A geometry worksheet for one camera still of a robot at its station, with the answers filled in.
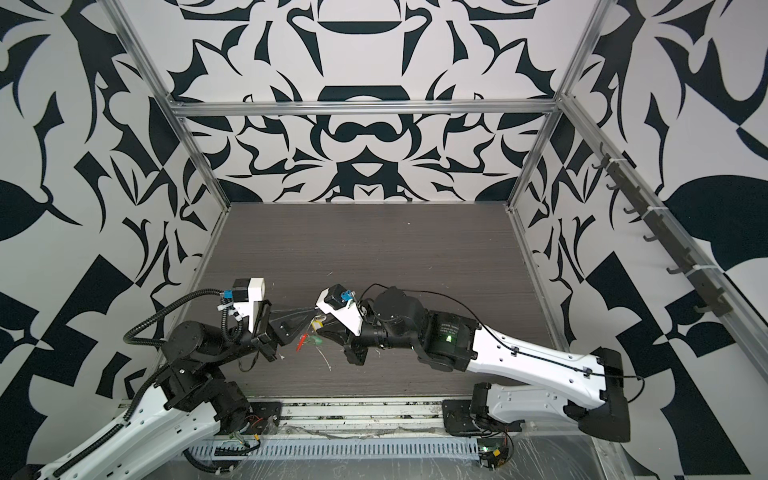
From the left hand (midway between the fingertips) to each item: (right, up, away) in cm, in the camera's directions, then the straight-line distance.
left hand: (314, 308), depth 53 cm
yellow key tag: (0, -4, +3) cm, 5 cm away
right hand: (0, -5, +3) cm, 6 cm away
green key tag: (-2, -9, +12) cm, 15 cm away
